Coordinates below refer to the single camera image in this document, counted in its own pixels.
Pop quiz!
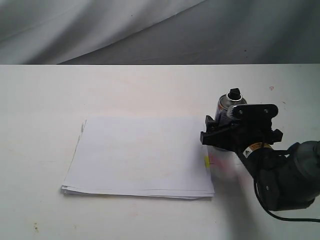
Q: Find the white paper stack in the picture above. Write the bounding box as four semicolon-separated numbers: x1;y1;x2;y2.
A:
61;116;214;199

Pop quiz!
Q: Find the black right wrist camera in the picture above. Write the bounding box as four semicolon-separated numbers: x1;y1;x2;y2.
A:
226;104;279;122

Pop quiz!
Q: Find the white spray paint can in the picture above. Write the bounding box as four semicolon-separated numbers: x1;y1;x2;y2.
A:
204;87;248;154

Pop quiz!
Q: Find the white backdrop cloth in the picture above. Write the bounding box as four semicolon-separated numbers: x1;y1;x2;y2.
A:
0;0;320;65

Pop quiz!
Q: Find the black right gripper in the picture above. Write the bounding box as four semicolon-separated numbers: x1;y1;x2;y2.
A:
200;114;284;160

